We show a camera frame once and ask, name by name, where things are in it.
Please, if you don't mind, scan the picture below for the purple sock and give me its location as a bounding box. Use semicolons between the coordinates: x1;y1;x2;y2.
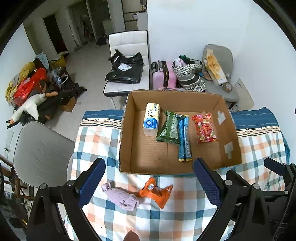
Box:
101;182;140;211

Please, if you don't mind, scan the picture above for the blue long snack packet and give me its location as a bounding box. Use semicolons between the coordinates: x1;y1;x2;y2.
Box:
178;116;192;162

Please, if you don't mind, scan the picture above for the red floral snack packet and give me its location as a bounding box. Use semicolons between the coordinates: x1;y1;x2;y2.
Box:
192;113;219;143

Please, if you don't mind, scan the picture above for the orange snack packet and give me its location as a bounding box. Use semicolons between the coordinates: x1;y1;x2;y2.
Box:
138;177;173;209

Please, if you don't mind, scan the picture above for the green snack packet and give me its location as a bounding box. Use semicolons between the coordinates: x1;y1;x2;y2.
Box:
156;111;185;145

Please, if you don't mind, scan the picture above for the yellow blue tissue pack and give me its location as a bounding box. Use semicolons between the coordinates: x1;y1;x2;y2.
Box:
143;103;160;137

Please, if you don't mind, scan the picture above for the person's left hand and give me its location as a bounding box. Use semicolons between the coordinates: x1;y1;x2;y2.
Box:
123;230;140;241

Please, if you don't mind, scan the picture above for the grey round chair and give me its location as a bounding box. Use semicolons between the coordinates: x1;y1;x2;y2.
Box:
14;121;75;188

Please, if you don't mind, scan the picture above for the plaid checked bed cover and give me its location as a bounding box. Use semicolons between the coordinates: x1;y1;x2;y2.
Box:
68;108;290;240

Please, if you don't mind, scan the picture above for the small brown cardboard box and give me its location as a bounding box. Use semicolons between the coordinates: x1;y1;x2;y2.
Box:
59;97;77;113

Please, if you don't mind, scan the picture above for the white flat board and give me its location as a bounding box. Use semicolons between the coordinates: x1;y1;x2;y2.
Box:
232;78;254;111

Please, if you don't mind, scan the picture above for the white goose plush toy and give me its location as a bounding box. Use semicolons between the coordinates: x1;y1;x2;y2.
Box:
6;91;58;128

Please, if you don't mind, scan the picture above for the red plastic bag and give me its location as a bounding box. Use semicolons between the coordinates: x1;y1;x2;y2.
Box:
13;68;47;106

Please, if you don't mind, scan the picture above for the yellow printed flat box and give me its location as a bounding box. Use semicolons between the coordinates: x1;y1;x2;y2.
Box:
204;49;227;85

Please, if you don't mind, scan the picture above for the patterned tote bag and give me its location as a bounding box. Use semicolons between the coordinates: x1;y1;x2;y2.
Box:
171;56;206;92

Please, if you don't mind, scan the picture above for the pink suitcase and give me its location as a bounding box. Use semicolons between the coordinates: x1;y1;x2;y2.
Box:
151;60;177;90

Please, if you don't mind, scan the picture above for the black plastic bag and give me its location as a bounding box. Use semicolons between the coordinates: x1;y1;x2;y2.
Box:
106;49;144;84

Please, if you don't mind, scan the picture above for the white padded chair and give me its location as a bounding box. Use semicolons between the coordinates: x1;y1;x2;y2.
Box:
103;30;150;97

